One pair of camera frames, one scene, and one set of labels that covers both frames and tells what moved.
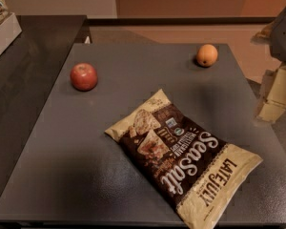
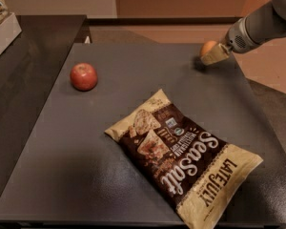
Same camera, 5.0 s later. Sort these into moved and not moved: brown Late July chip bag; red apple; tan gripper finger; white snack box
Moved: tan gripper finger
Not moved: brown Late July chip bag; red apple; white snack box
